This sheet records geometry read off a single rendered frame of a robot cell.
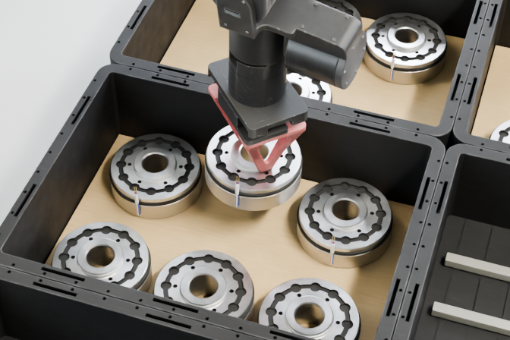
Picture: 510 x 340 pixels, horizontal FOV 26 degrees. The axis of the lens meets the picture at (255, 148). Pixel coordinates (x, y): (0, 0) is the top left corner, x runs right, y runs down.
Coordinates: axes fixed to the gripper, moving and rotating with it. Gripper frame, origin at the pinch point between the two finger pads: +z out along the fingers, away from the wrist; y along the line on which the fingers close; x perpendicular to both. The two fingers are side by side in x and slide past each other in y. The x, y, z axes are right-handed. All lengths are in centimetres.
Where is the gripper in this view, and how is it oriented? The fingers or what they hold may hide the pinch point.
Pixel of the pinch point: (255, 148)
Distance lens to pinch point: 116.4
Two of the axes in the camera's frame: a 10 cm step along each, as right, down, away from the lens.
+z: -0.2, 6.7, 7.4
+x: -9.0, 3.1, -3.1
